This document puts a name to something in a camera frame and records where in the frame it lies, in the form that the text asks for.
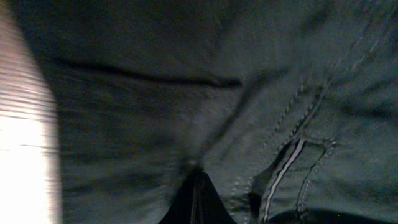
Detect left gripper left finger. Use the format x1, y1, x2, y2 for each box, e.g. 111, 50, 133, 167
159, 171, 197, 224

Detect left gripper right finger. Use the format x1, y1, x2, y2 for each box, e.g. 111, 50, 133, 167
197, 172, 236, 224

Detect black shorts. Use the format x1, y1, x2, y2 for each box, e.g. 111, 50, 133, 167
1, 1, 397, 223

